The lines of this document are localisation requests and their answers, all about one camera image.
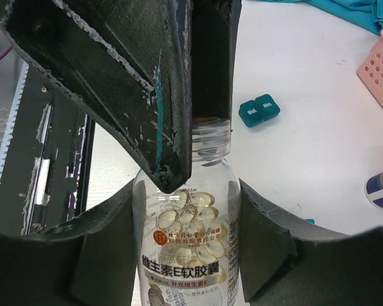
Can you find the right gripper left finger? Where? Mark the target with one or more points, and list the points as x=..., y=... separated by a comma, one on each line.
x=88, y=260

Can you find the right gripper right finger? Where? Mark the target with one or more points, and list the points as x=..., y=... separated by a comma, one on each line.
x=285, y=260

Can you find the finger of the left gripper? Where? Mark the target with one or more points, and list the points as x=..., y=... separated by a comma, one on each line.
x=214, y=36
x=126, y=63

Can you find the clear vitamin pill bottle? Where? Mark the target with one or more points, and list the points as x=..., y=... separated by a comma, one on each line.
x=187, y=240

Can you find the teal shirt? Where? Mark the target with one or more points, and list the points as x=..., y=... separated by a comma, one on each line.
x=367, y=14

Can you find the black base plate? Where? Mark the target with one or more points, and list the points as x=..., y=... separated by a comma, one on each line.
x=46, y=172

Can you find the white cable duct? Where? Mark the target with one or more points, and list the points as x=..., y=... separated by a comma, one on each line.
x=11, y=118

